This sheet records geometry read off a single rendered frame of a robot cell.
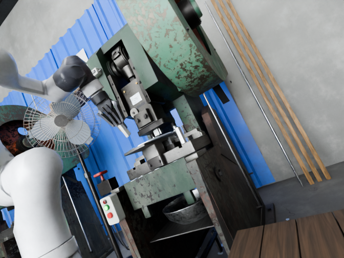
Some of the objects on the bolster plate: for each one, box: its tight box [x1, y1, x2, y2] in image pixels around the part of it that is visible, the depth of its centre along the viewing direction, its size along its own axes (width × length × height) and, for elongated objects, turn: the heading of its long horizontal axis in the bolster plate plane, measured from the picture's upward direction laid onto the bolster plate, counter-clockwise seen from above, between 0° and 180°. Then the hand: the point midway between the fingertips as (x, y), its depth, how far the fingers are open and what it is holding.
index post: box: [174, 126, 187, 145], centre depth 103 cm, size 3×3×10 cm
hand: (124, 129), depth 96 cm, fingers closed
